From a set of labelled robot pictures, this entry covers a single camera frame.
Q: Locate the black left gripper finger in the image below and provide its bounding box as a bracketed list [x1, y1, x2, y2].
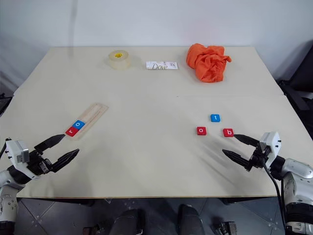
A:
[34, 134, 66, 153]
[50, 148, 80, 172]

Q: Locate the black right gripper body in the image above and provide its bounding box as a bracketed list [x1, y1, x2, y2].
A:
[244, 144, 269, 172]

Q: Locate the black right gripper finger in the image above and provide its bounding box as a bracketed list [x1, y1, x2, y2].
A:
[222, 148, 252, 169]
[234, 134, 261, 149]

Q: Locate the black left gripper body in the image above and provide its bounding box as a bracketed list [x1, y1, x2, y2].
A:
[25, 149, 58, 176]

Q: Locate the blue tile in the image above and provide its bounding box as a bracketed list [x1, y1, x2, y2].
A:
[72, 119, 86, 131]

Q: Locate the row of letter blocks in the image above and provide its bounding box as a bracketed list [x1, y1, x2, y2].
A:
[65, 102, 109, 142]

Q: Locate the dark object beside table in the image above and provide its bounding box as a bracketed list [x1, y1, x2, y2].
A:
[0, 92, 13, 116]

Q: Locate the brown metal floor fixture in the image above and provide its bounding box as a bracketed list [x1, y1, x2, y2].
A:
[214, 220, 237, 235]

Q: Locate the dark rounded shape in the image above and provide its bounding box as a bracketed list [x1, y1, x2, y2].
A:
[178, 204, 205, 235]

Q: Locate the crumpled orange cloth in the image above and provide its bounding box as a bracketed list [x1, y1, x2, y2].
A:
[186, 43, 232, 83]

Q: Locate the clear tape roll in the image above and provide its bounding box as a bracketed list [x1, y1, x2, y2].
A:
[107, 50, 131, 71]

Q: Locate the white Dove soap packet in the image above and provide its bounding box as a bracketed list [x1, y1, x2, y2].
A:
[146, 61, 179, 71]

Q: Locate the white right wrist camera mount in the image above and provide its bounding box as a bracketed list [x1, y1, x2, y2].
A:
[259, 131, 282, 169]

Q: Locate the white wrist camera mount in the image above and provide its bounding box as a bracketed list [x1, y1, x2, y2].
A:
[5, 140, 40, 181]
[259, 131, 282, 169]

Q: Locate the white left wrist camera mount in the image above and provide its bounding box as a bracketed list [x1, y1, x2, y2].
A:
[5, 140, 40, 181]

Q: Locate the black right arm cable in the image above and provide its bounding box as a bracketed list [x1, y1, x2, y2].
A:
[261, 159, 288, 235]

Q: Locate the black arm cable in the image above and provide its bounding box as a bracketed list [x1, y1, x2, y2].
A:
[0, 137, 12, 160]
[261, 159, 288, 235]

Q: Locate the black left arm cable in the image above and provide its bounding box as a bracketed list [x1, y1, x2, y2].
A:
[0, 137, 12, 160]

